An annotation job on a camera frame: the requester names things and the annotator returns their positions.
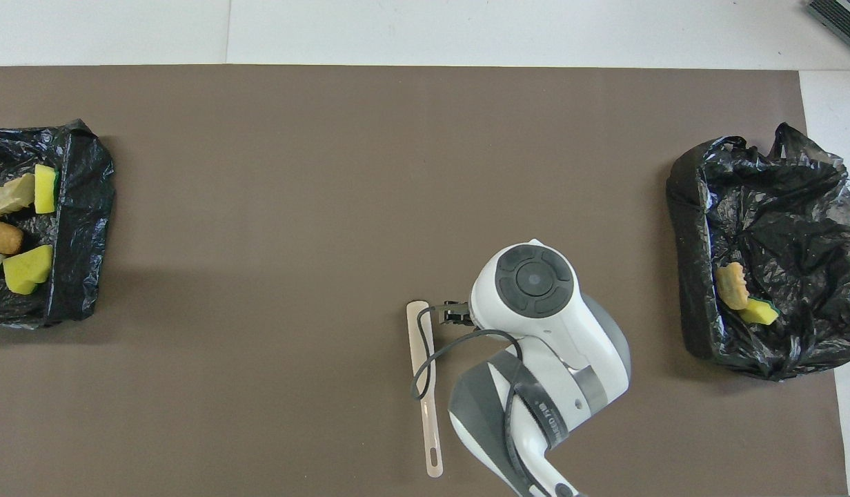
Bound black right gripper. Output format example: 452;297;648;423
433;302;475;327

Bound beige hand brush black bristles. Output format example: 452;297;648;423
406;300;444;478

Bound pale lumpy bread piece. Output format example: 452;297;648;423
715;262;751;310

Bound small yellow sponge wedge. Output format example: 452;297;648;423
738;297;780;325

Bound green-topped yellow sponge piece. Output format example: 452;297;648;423
34;164;59;215

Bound large yellow sponge piece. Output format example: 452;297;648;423
3;244;55;296

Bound pale torn bread piece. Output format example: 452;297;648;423
0;173;37;219

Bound golden brown bun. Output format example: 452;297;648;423
0;217;24;255

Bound crumpled black trash bag bin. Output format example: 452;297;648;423
665;123;850;382

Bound smooth black trash bag bin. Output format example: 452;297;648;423
0;119;115;329

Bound brown table mat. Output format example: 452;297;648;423
0;66;848;497

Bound dark ribbed device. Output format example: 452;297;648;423
806;0;850;59

